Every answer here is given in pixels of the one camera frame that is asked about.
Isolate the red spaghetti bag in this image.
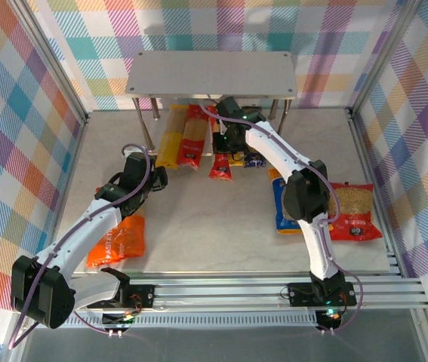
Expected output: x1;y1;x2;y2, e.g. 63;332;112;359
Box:
206;105;234;183
177;104;204;170

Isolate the yellow spaghetti bag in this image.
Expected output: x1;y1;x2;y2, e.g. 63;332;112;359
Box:
155;104;190;170

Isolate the blue and orange pasta bag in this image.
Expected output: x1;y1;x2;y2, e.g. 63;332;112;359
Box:
268;168;305;235

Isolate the dark blue pasta bag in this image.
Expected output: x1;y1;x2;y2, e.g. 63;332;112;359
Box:
243;149;267;169

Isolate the orange macaroni pasta bag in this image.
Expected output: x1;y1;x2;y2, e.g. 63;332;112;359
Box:
85;214;146;269

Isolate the grey metal shelf board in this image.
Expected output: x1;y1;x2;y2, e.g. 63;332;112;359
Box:
125;51;297;100

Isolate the red short pasta bag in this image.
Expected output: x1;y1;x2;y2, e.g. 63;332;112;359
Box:
328;182;383;242

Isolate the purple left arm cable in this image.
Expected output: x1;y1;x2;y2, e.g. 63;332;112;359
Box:
9;143;154;350

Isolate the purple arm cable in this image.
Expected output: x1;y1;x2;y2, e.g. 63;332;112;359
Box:
9;143;154;350
197;102;364;336

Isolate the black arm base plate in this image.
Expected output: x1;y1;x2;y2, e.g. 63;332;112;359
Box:
118;283;157;309
286;281;359;307

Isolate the aluminium frame rail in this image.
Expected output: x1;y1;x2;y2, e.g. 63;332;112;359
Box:
68;274;428;314

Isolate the slotted grey cable duct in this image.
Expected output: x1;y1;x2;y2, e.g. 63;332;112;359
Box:
62;311;326;330

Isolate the aluminium frame post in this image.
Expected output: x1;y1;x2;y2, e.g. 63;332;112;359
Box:
8;0;90;127
347;0;424;114

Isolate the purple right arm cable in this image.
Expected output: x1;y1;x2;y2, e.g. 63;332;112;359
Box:
197;102;364;336

